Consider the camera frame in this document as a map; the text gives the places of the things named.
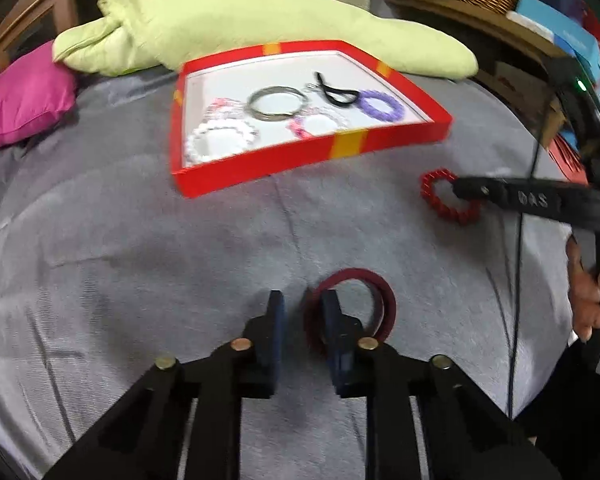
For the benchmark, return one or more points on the red shallow cardboard box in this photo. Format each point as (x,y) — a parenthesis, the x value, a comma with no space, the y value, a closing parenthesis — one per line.
(300,157)

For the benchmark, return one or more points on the wooden shelf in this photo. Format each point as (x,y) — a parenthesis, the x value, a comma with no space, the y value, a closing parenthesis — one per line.
(480,25)

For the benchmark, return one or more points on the blue cardboard box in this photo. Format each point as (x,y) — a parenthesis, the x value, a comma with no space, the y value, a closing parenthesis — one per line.
(570,35)

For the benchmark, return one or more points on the maroon bangle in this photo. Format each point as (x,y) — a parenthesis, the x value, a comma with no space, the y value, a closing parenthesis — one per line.
(387,305)

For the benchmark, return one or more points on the light green blanket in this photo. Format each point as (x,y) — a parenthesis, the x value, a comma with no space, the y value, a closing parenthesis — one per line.
(260,20)

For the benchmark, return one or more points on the person's right hand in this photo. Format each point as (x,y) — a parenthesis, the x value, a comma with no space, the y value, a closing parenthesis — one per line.
(585,295)

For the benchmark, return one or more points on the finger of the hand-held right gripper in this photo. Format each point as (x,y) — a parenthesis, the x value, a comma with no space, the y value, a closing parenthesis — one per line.
(530,200)

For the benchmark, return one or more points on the red packet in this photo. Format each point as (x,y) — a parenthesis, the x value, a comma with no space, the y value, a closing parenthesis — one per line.
(570,157)

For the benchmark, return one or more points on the person's dark clothing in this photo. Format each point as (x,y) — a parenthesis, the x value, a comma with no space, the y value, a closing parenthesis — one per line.
(580,420)

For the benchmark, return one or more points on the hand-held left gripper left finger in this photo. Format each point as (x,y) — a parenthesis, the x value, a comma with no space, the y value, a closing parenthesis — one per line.
(278,330)

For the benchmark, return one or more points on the wooden cabinet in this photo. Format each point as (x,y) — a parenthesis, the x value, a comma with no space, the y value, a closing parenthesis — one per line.
(40,5)

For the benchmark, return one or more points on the magenta pillow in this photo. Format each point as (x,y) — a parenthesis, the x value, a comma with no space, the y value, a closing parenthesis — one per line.
(20,100)

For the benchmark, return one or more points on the silver metal bangle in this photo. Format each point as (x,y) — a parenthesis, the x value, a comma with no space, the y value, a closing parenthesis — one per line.
(254,107)

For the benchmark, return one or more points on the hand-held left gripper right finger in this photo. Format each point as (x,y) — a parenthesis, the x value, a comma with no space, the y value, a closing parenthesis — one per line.
(332,330)

